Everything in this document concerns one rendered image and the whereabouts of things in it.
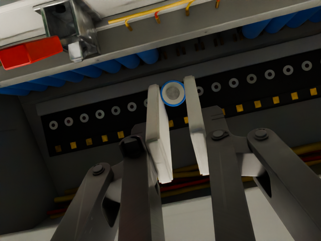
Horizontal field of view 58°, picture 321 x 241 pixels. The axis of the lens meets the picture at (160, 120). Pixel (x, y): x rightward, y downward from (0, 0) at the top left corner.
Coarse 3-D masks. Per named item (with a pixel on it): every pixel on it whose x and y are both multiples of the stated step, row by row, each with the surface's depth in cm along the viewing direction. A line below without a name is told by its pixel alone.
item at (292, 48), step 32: (0, 0) 16; (32, 0) 16; (96, 0) 17; (128, 0) 18; (160, 0) 20; (0, 32) 19; (32, 32) 20; (224, 64) 33; (0, 96) 34; (64, 96) 35; (96, 96) 35; (0, 128) 33
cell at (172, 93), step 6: (168, 84) 20; (174, 84) 20; (180, 84) 20; (162, 90) 20; (168, 90) 20; (174, 90) 20; (180, 90) 20; (162, 96) 20; (168, 96) 20; (174, 96) 20; (180, 96) 20; (168, 102) 20; (174, 102) 20; (180, 102) 20
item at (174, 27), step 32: (192, 0) 18; (224, 0) 20; (256, 0) 19; (288, 0) 19; (320, 0) 19; (128, 32) 21; (160, 32) 20; (192, 32) 20; (0, 64) 22; (32, 64) 21; (64, 64) 21
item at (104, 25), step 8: (168, 0) 20; (176, 0) 20; (200, 0) 19; (208, 0) 20; (144, 8) 20; (152, 8) 20; (168, 8) 20; (176, 8) 20; (112, 16) 20; (120, 16) 20; (144, 16) 20; (152, 16) 20; (96, 24) 20; (104, 24) 20; (112, 24) 20; (120, 24) 20; (24, 40) 21; (32, 40) 21; (0, 48) 21
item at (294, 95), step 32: (256, 64) 33; (288, 64) 33; (320, 64) 32; (128, 96) 35; (224, 96) 34; (256, 96) 33; (288, 96) 33; (320, 96) 32; (64, 128) 36; (96, 128) 36; (128, 128) 35
